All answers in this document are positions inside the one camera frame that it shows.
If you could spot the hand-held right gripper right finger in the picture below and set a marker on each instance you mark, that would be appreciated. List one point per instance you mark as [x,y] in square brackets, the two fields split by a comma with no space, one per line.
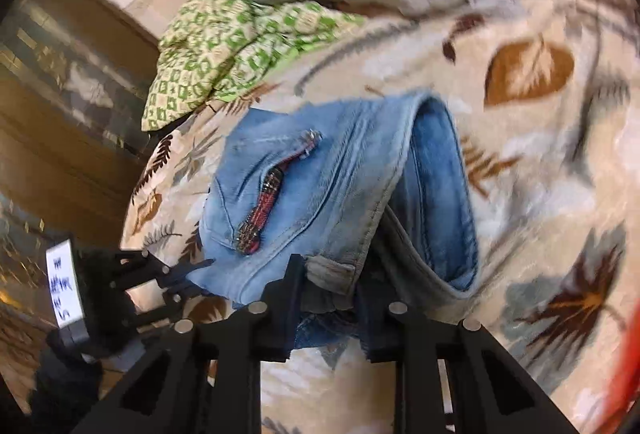
[375,329]

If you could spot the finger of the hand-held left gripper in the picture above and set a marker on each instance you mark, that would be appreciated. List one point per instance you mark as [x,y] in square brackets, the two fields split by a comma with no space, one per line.
[165,306]
[155,266]

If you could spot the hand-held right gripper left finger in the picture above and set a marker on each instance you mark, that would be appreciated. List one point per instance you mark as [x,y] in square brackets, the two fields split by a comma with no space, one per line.
[295,309]

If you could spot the blue denim pants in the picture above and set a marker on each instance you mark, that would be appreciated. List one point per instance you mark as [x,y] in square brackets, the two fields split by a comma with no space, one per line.
[320,174]

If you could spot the green patterned cloth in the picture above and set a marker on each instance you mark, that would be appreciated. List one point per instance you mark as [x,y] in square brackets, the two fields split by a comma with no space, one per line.
[210,53]

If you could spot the leaf print blanket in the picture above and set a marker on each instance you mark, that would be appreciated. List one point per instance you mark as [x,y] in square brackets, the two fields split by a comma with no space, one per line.
[530,153]

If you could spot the red object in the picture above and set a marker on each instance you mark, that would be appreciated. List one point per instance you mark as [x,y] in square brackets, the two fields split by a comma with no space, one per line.
[622,384]

